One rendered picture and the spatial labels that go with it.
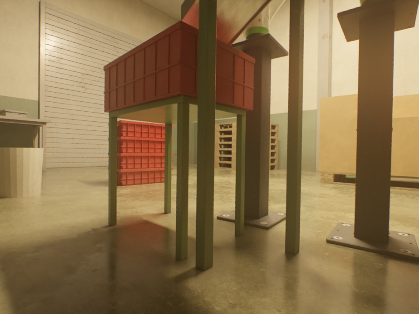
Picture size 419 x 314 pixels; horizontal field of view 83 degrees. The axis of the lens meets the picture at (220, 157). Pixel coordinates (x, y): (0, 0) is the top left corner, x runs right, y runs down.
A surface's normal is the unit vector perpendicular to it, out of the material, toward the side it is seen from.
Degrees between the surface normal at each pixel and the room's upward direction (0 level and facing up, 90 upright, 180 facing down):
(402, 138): 90
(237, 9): 150
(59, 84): 90
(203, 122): 90
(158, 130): 90
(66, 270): 0
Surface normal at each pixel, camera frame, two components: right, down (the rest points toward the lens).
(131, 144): 0.67, 0.03
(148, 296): 0.01, -1.00
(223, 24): 0.36, 0.88
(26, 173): 0.83, 0.07
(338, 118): -0.61, 0.00
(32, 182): 0.94, 0.07
